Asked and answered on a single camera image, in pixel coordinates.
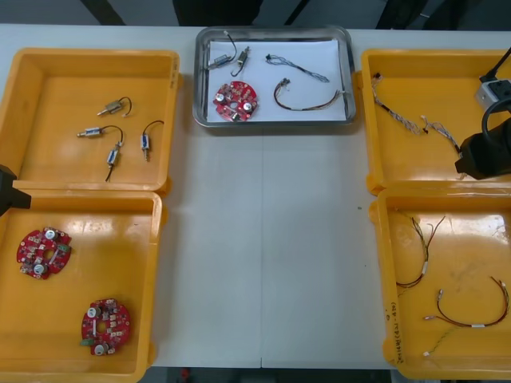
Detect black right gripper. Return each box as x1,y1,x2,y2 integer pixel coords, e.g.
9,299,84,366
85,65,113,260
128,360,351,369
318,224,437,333
454,121,511,180

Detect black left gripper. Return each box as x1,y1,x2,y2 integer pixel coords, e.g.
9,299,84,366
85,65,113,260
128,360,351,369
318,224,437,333
0,164,33,217

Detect multi-coloured wire harness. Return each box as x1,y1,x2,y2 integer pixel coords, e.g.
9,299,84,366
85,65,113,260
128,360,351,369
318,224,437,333
272,77,347,112

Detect steel tray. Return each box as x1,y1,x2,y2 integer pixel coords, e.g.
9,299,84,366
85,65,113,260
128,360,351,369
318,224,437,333
192,24,358,128

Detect blue-white twisted wire harness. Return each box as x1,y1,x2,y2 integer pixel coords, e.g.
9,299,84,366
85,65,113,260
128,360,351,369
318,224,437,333
421,114,464,155
370,71,421,135
264,52,331,84

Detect metal solenoid with black cable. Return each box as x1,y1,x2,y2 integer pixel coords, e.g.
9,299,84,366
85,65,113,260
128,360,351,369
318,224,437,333
206,30,236,73
229,46,253,77

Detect round red circuit board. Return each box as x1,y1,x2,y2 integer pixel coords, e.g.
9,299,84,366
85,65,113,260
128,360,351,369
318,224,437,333
212,81,260,123
78,297,133,356
16,226,73,281

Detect yellow-orange plastic bin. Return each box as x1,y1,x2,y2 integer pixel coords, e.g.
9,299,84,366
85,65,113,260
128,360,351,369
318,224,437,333
355,46,511,196
0,47,185,192
0,187,168,380
369,186,511,381

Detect green-yellow red black harness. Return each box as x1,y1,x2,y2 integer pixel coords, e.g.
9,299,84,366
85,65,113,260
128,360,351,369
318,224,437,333
394,206,448,297

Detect white sheet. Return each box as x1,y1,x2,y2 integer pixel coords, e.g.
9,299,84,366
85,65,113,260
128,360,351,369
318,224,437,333
206,38,347,120

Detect blue-label solenoid with black cable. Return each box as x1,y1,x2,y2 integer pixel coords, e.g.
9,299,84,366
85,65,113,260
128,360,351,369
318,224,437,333
76,124,125,148
104,146,123,184
139,119,165,163

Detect brass solenoid with black cable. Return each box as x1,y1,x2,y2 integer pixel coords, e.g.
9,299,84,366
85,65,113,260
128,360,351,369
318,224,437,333
95,96,134,118

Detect red-black wire harness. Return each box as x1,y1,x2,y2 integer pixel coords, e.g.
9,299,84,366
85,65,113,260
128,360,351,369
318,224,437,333
422,274,511,330

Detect black frame leg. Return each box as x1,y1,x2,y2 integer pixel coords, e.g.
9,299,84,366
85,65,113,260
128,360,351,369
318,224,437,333
79,0,125,26
285,0,319,27
374,0,404,29

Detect green-yellow wire harness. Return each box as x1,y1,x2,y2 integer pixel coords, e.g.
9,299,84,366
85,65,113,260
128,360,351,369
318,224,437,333
422,326,461,357

